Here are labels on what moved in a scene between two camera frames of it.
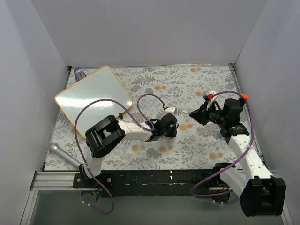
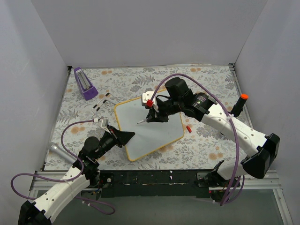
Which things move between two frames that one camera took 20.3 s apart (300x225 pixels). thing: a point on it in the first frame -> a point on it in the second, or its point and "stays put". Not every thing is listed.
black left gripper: [172, 131] -> [116, 137]
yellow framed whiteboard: [94, 112] -> [149, 137]
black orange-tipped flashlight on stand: [242, 100] stays put
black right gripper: [206, 116] -> [160, 108]
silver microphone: [54, 147] stays put
